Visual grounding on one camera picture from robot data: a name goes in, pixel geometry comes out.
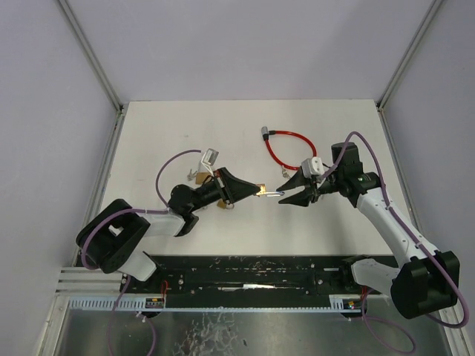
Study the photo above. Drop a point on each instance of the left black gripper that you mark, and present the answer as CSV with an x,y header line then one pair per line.
x,y
223,186

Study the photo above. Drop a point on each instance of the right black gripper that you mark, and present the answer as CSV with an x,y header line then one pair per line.
x,y
313,189

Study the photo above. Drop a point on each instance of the brass padlock with key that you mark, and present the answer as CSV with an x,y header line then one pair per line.
x,y
224,205

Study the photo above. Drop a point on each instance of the silver key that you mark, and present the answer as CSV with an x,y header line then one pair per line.
x,y
285,173

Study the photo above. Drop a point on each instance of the small brass padlock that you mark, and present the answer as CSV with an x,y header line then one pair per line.
x,y
263,192

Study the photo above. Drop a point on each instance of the large brass long-shackle padlock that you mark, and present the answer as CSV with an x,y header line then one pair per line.
x,y
202,177

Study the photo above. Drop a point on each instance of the keys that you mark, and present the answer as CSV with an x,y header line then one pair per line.
x,y
191,175

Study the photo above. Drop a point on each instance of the red cable lock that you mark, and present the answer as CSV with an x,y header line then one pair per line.
x,y
285,147

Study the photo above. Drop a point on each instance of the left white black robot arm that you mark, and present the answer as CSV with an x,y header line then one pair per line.
x,y
110,242

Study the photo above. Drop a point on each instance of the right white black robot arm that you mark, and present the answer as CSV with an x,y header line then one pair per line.
x,y
425,279

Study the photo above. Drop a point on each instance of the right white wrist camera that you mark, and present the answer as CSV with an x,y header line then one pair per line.
x,y
312,167

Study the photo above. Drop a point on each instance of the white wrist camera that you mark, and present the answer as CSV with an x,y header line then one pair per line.
x,y
208,160
312,167

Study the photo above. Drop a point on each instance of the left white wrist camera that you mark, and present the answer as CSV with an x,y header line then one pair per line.
x,y
208,160

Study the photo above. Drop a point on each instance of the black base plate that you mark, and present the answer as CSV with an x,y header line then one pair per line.
x,y
250,284

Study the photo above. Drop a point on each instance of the left aluminium frame post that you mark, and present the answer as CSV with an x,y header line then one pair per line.
x,y
89,54

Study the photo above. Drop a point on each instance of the aluminium frame post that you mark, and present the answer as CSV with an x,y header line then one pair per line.
x,y
89,54
410,52

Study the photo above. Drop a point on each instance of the grey slotted cable duct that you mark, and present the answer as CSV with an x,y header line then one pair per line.
x,y
126,304

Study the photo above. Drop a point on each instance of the right aluminium frame post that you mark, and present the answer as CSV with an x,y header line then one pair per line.
x,y
410,52

